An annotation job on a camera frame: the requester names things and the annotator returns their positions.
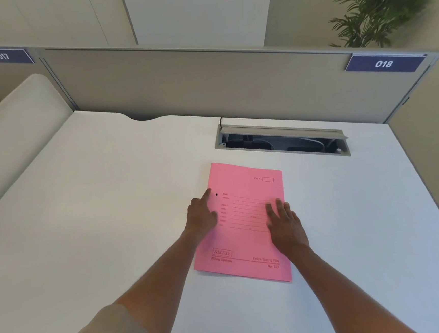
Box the person's left hand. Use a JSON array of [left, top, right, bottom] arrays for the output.
[[182, 187, 221, 244]]

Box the person's right hand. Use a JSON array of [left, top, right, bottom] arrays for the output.
[[264, 196, 311, 259]]

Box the pink folder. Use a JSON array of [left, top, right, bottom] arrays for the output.
[[184, 157, 293, 291]]

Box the person's right forearm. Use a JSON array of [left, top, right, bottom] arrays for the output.
[[287, 234, 418, 333]]

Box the person's left forearm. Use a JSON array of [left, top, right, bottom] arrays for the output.
[[109, 231, 216, 333]]

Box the blue number label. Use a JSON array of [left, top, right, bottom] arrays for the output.
[[344, 47, 428, 79], [0, 43, 36, 68]]

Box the white rounded side divider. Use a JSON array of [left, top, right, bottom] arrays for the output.
[[0, 70, 83, 221]]

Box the green potted plant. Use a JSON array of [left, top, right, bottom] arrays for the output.
[[325, 0, 439, 52]]

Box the grey desk cable port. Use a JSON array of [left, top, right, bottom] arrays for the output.
[[212, 114, 351, 168]]

